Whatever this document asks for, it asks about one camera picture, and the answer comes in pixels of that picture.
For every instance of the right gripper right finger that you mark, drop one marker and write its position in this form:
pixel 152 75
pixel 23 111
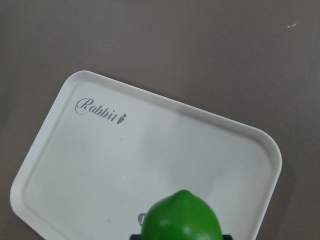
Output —
pixel 227 237

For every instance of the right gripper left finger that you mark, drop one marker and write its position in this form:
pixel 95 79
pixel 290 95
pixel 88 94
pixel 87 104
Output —
pixel 135 237

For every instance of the green lime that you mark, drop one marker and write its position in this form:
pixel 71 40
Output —
pixel 181 216

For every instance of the cream rectangular tray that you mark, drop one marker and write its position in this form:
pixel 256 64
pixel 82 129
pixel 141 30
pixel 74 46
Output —
pixel 107 151

